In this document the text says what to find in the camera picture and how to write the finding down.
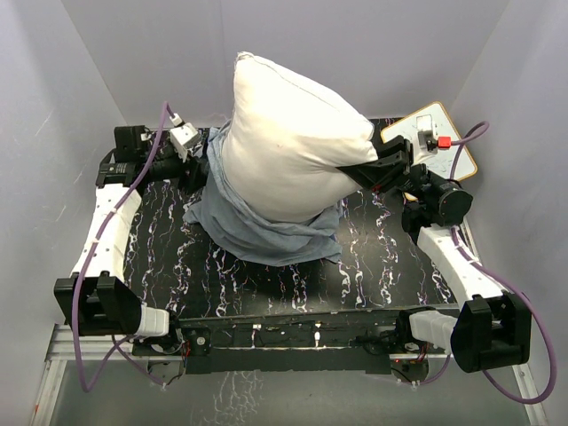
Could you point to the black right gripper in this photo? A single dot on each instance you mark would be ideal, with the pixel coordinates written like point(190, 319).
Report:
point(381, 174)

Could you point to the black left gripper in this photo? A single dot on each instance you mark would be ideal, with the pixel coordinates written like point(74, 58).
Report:
point(191, 177)

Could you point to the white pillow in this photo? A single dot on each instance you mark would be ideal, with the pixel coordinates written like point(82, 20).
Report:
point(288, 139)

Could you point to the blue pillowcase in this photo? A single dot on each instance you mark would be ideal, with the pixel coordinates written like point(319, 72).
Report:
point(235, 227)

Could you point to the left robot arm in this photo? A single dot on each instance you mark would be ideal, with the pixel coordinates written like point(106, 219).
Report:
point(94, 298)

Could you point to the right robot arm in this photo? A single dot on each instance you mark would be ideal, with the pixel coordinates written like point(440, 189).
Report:
point(493, 328)

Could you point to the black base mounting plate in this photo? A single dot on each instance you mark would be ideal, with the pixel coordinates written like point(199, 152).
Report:
point(349, 340)

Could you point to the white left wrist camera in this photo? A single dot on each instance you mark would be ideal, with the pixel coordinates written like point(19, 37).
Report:
point(183, 136)

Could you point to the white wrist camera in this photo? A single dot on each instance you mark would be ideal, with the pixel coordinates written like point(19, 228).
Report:
point(183, 136)
point(428, 139)

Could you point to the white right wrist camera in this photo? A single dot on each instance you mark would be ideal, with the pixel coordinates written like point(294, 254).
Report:
point(428, 139)

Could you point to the small whiteboard wooden frame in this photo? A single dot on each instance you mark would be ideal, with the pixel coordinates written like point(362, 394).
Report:
point(445, 163)

